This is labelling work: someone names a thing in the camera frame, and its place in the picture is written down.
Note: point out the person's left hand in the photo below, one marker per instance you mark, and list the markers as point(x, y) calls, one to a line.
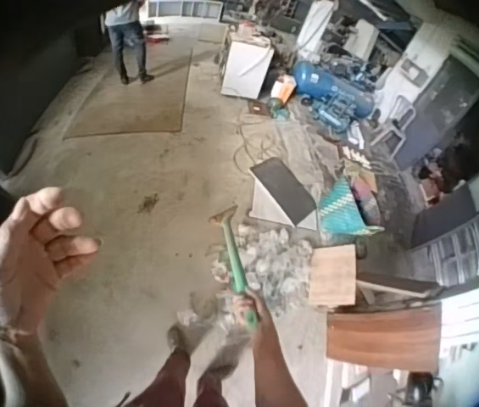
point(14, 271)

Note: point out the person's right hand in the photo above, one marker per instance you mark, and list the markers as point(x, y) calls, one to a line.
point(258, 311)

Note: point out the person's right fingers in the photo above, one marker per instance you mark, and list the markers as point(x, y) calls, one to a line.
point(242, 308)

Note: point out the pile of broken stones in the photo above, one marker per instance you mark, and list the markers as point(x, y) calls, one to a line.
point(277, 263)

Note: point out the person's legs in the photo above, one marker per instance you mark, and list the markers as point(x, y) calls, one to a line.
point(188, 369)

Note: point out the light wooden block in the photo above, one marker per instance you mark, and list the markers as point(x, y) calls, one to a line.
point(333, 275)

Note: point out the white tile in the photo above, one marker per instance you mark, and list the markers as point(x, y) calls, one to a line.
point(269, 207)

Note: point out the dark grey board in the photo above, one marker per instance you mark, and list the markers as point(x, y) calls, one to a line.
point(283, 188)

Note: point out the teal woven bag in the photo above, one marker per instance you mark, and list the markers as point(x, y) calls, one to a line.
point(341, 210)

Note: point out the reddish brown wooden board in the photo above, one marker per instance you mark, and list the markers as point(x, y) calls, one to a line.
point(385, 337)

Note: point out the colourful cloth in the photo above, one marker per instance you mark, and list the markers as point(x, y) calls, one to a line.
point(367, 195)

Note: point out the heap of white wood offcuts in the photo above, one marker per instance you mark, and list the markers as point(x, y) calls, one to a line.
point(354, 146)

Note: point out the rusty square metal plate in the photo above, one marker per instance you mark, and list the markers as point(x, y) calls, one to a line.
point(258, 108)

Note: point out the green power tool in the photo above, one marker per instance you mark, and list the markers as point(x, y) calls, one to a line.
point(278, 109)

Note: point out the orange and white canister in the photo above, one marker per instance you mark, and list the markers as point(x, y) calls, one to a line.
point(283, 90)

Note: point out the cabinet with glass panes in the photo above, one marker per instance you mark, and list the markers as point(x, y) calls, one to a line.
point(463, 246)

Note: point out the blue air compressor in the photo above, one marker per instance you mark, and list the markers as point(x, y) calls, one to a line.
point(328, 87)

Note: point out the brown floor mat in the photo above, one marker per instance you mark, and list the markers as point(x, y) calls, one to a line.
point(133, 97)

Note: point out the white plastic chair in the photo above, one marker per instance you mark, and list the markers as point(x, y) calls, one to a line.
point(393, 125)

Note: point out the white cabinet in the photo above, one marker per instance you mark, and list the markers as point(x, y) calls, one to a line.
point(245, 68)

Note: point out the cluttered workshop shelves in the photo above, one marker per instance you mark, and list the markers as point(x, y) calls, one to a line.
point(349, 29)

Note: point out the white framed panel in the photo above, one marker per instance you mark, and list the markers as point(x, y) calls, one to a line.
point(184, 8)

